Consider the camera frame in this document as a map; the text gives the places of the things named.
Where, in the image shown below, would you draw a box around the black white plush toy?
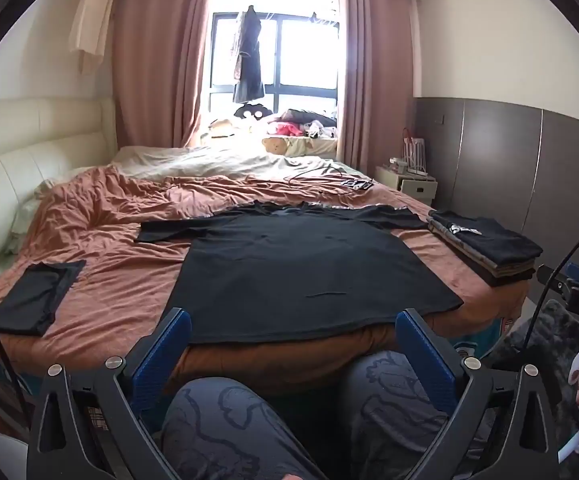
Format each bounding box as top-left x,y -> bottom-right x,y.
234,102 -> 272,121

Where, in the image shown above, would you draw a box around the folded black garment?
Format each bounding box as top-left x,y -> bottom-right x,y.
0,260 -> 86,337

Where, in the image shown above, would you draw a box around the cream leather headboard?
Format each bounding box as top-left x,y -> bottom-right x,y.
0,97 -> 120,271

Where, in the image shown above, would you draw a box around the beige bed sheet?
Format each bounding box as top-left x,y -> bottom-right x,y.
112,146 -> 340,178

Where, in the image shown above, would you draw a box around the thin black cable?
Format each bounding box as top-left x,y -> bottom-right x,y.
284,160 -> 375,193

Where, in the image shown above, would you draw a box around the brown blanket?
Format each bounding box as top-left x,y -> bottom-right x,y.
0,164 -> 530,396

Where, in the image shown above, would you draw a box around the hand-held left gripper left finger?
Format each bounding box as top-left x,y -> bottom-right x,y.
26,306 -> 192,480

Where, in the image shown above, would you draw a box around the black t-shirt with patterned trim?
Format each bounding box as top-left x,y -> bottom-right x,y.
136,200 -> 465,346

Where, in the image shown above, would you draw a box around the hanging dark clothes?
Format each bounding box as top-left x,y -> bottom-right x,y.
232,5 -> 266,103

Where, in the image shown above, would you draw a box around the stack of folded clothes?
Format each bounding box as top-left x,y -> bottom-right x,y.
427,209 -> 544,288

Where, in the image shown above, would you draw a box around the white plastic loop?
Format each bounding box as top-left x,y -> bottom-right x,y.
557,425 -> 579,465

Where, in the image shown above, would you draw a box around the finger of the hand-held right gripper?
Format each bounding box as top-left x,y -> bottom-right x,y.
536,265 -> 573,297

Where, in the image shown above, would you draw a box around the window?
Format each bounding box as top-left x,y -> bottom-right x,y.
209,10 -> 341,121

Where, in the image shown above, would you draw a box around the person's right leg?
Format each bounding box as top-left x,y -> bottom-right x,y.
339,350 -> 475,480

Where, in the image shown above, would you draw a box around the person's leg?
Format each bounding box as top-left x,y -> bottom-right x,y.
339,350 -> 475,480
162,379 -> 330,480

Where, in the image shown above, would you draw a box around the person's left leg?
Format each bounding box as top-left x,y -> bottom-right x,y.
162,379 -> 330,480

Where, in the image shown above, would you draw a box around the pile of mixed clothes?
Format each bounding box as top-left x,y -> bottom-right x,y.
264,107 -> 339,138

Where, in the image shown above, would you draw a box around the bear print pillow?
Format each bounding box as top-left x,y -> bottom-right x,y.
262,136 -> 337,158

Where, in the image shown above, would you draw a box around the pink curtain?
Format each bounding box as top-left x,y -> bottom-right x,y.
337,0 -> 415,176
113,0 -> 217,150

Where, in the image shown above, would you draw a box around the dark grey fuzzy cloth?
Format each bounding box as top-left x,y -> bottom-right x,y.
489,300 -> 579,461

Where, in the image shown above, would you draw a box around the hanging cream garment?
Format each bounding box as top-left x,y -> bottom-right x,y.
68,0 -> 120,76

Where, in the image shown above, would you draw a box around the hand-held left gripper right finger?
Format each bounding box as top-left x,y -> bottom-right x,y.
395,307 -> 563,480

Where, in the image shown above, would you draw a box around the white nightstand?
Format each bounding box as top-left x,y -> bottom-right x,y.
374,165 -> 440,207

